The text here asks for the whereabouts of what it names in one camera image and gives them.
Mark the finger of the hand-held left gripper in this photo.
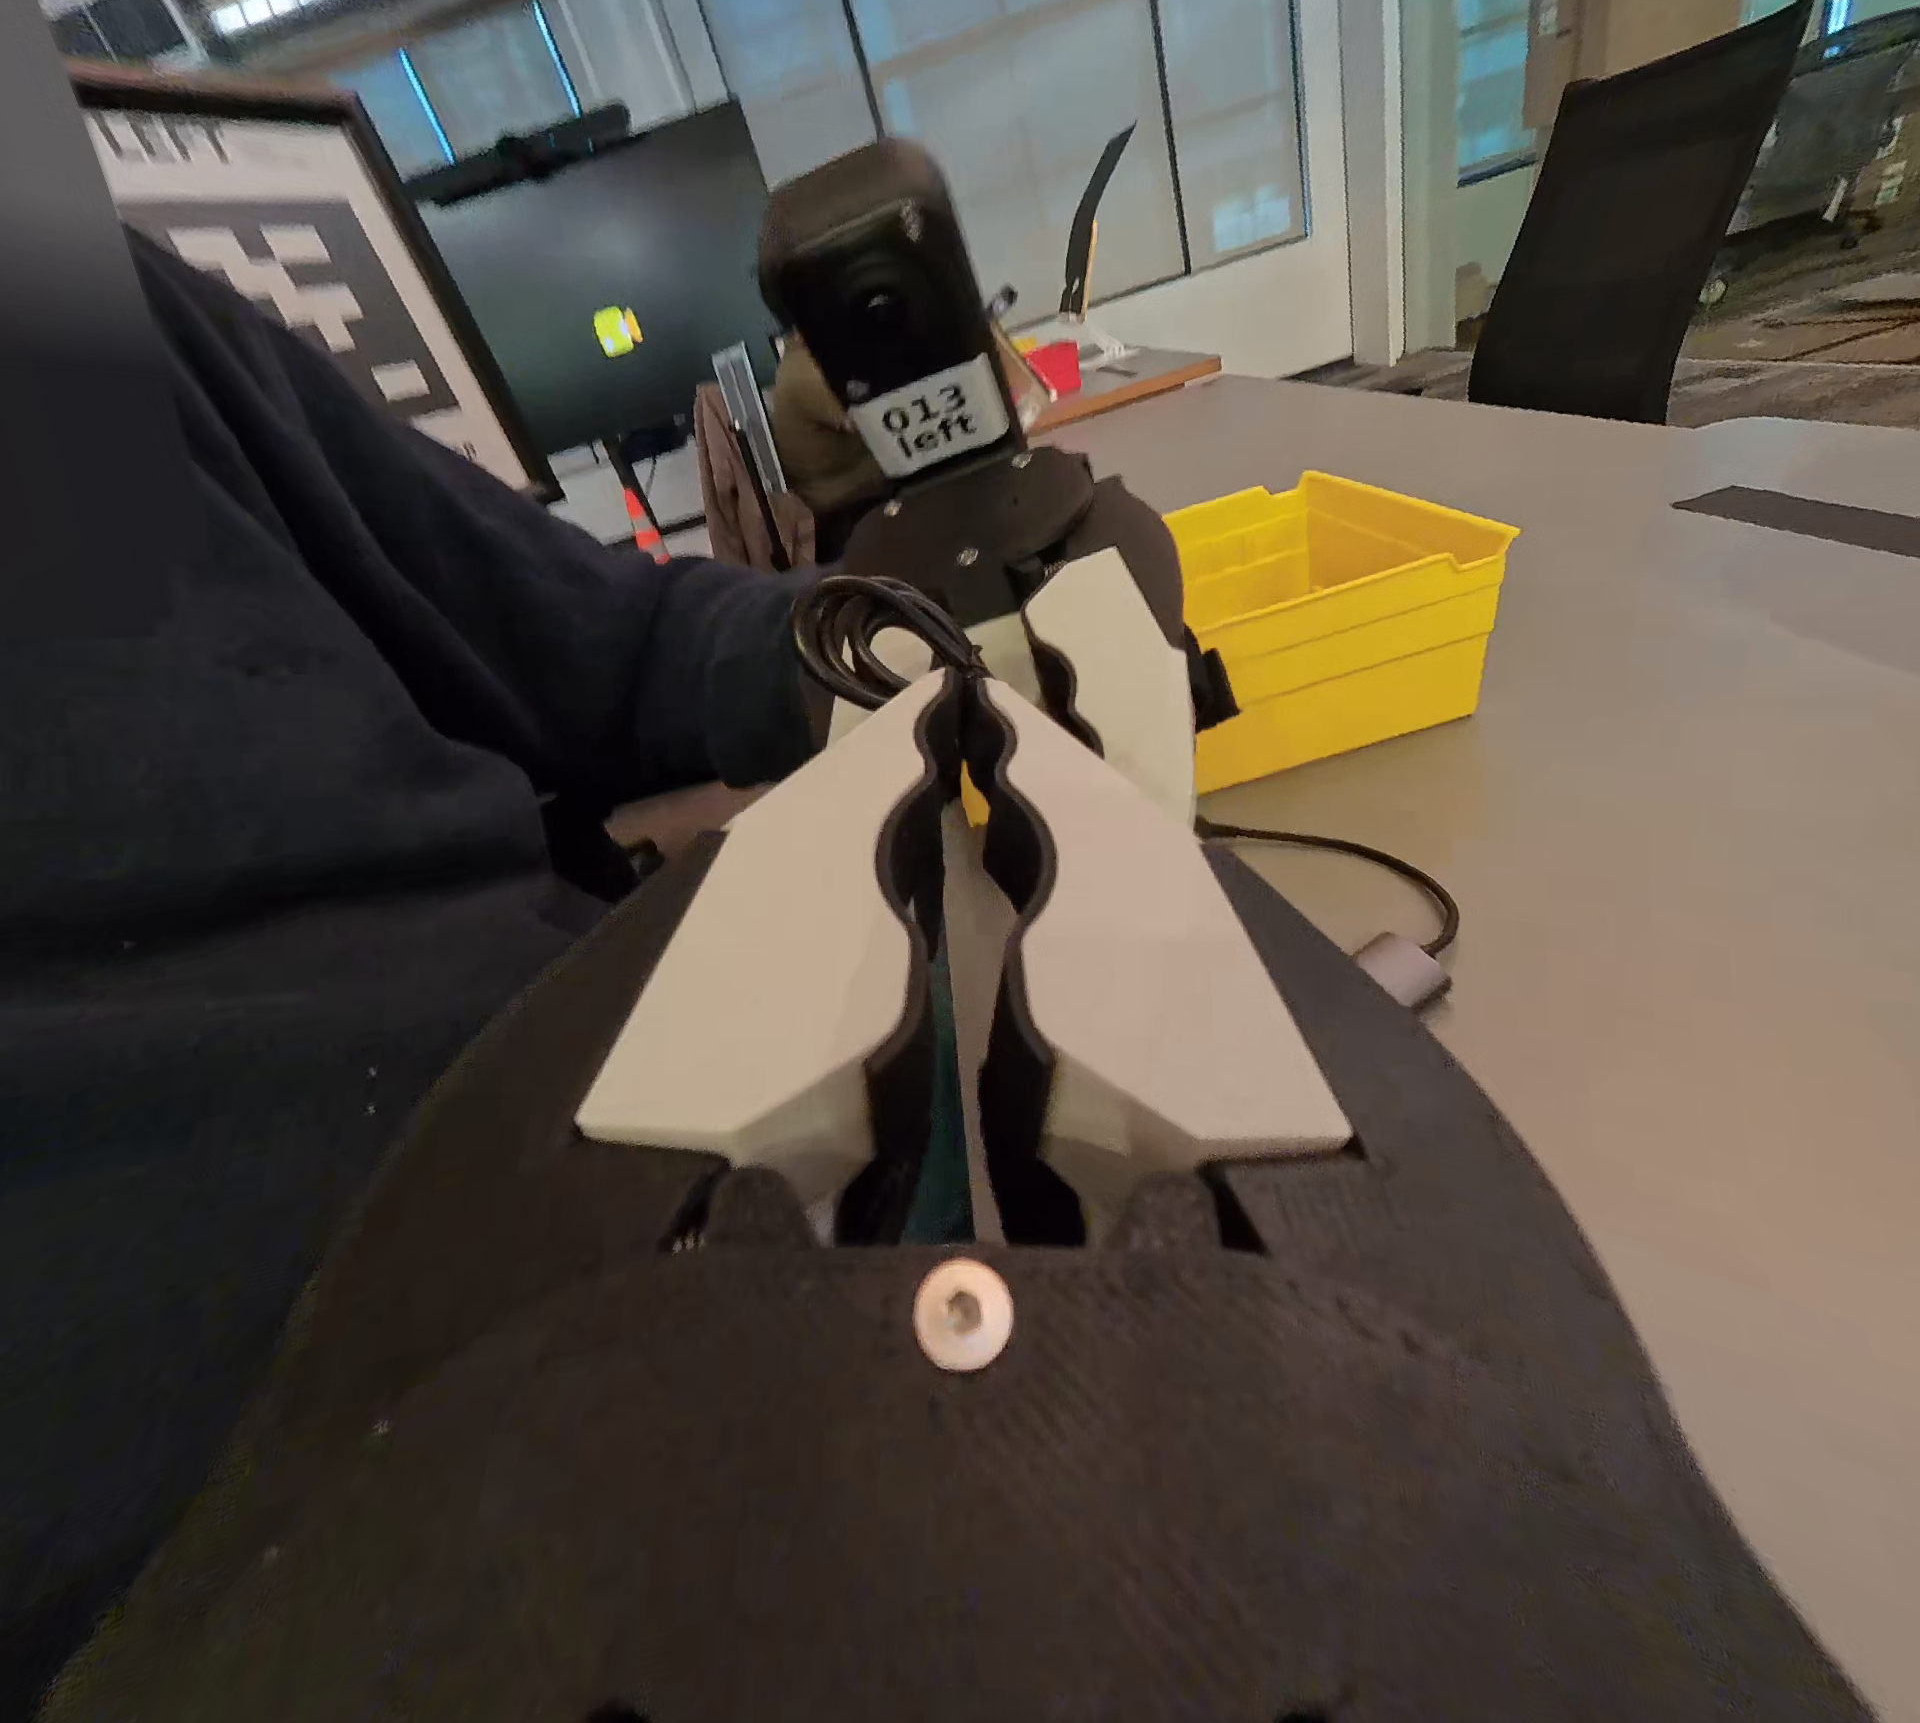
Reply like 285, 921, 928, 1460
1022, 542, 1203, 829
829, 612, 1041, 752

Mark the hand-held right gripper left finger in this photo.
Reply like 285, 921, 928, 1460
576, 674, 963, 1249

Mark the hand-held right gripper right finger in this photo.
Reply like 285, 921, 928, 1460
968, 677, 1359, 1249

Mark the black usb cable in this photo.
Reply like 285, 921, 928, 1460
788, 570, 995, 722

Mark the yellow plastic bin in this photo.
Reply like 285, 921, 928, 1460
958, 464, 1524, 829

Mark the grey usb hub with cable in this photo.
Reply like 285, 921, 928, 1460
1193, 815, 1461, 1005

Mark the brown jacket on chair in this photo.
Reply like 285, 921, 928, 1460
693, 378, 820, 565

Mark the large black screen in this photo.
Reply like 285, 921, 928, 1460
402, 97, 793, 462

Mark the wooden work table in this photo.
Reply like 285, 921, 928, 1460
1018, 339, 1223, 434

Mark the orange grey striped traffic cone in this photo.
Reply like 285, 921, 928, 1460
613, 462, 676, 570

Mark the black video bar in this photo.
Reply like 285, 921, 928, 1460
411, 105, 633, 207

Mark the black white framed poster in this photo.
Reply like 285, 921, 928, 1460
69, 63, 564, 503

